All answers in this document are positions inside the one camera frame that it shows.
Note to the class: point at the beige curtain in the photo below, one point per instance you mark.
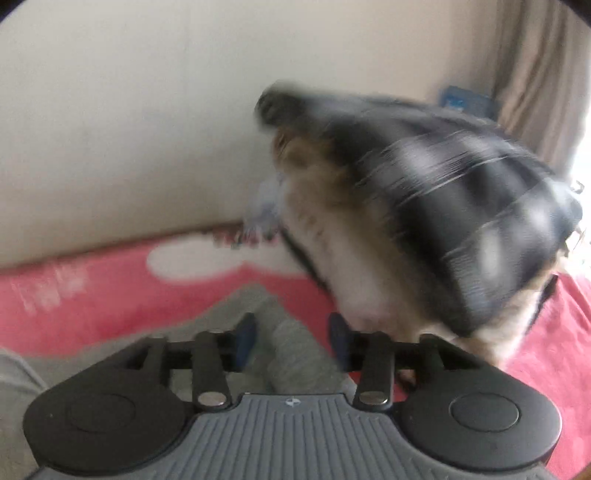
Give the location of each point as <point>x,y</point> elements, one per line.
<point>540,69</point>

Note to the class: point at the pink floral blanket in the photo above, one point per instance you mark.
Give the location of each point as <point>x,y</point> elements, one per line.
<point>92,300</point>

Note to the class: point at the blue box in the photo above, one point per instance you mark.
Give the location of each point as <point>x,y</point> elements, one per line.
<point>461,99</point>

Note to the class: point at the grey cotton garment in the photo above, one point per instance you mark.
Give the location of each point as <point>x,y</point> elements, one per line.
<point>295,353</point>

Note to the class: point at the dark plaid folded garment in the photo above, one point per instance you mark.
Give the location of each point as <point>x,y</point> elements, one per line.
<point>443,184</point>

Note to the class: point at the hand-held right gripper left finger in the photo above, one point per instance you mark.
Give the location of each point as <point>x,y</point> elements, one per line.
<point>247,340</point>

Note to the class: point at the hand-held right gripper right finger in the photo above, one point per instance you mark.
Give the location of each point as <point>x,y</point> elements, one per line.
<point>338,341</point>

